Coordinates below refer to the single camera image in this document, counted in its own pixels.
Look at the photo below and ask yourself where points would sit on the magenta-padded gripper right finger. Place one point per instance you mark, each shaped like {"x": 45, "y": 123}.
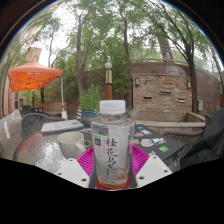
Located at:
{"x": 153, "y": 170}

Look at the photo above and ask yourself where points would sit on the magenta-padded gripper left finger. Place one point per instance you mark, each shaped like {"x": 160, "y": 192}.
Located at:
{"x": 71, "y": 171}

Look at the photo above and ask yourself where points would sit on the clear white-capped drink bottle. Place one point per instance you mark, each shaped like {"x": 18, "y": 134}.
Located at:
{"x": 112, "y": 146}

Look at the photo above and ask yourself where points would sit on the white ribbed mug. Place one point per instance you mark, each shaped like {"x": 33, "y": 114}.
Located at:
{"x": 68, "y": 143}

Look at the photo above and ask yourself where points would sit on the flat round red coaster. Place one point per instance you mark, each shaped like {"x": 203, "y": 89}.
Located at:
{"x": 128, "y": 184}

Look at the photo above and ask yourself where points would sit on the dark laptop with stickers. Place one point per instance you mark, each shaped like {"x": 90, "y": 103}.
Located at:
{"x": 166, "y": 141}

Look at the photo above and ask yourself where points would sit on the grey woven armchair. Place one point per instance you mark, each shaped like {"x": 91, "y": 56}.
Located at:
{"x": 35, "y": 121}
{"x": 181, "y": 136}

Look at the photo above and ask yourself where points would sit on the silver laptop with stickers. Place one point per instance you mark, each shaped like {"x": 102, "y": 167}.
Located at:
{"x": 61, "y": 126}

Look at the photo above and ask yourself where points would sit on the blue yellow striped cone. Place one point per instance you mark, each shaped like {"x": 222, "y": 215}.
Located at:
{"x": 79, "y": 114}

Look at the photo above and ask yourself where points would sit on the black jacket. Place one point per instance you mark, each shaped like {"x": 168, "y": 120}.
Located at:
{"x": 208, "y": 143}

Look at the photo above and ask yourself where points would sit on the wooden bench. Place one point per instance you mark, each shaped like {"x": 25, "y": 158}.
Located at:
{"x": 51, "y": 108}

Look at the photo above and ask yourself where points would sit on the green plant in blue pot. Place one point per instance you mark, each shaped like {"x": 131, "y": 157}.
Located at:
{"x": 90, "y": 100}

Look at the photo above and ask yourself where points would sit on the orange canopy tent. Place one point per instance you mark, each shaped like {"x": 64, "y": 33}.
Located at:
{"x": 33, "y": 75}

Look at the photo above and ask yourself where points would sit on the grey wall box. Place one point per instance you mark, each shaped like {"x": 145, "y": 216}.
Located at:
{"x": 200, "y": 105}

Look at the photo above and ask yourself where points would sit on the black wall lantern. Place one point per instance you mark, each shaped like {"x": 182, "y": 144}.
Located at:
{"x": 188, "y": 84}
{"x": 137, "y": 81}

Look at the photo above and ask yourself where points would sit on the wooden globe lamp post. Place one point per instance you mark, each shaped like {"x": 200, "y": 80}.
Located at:
{"x": 108, "y": 83}

